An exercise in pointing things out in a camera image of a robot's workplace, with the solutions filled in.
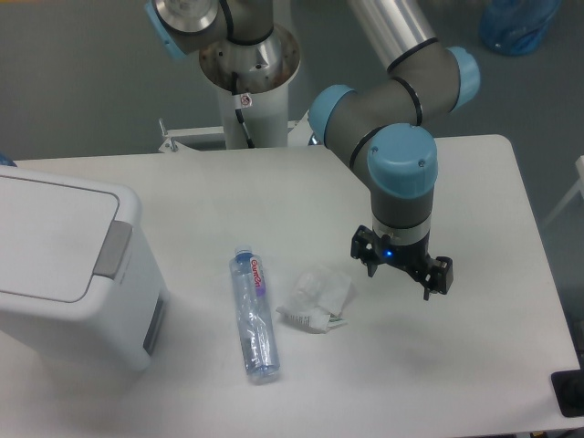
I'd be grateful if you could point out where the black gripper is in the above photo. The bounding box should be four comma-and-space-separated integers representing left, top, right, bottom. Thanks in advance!
350, 225, 454, 301

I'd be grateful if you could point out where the white lidded trash can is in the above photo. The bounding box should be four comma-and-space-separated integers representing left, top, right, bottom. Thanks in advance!
1, 166, 169, 370

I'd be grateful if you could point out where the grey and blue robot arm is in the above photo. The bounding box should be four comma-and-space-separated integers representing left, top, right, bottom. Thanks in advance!
145, 1, 480, 295

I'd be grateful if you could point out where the blue object behind trash can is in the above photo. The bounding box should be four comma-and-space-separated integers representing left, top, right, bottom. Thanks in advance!
0, 153, 16, 167

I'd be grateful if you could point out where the crumpled white paper wrapper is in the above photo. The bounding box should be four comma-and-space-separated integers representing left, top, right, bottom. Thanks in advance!
276, 266, 352, 334

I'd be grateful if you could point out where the crushed clear plastic bottle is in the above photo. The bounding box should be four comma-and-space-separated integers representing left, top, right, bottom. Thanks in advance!
229, 245, 280, 384

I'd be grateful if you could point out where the white furniture leg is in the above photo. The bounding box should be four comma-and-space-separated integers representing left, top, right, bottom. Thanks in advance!
542, 155, 584, 228

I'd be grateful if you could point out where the black device at table edge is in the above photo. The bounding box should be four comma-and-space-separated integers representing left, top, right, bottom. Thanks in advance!
551, 370, 583, 418

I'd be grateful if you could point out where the blue plastic bag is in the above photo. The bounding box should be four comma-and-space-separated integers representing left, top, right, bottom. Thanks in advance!
478, 0, 562, 57

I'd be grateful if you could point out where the white pedestal base frame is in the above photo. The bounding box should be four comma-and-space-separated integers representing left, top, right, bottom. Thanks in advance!
158, 113, 322, 153

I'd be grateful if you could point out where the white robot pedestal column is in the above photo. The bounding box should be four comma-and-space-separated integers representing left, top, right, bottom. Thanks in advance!
199, 24, 300, 150

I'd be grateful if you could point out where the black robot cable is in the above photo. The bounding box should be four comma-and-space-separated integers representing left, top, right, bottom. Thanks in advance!
230, 71, 256, 150

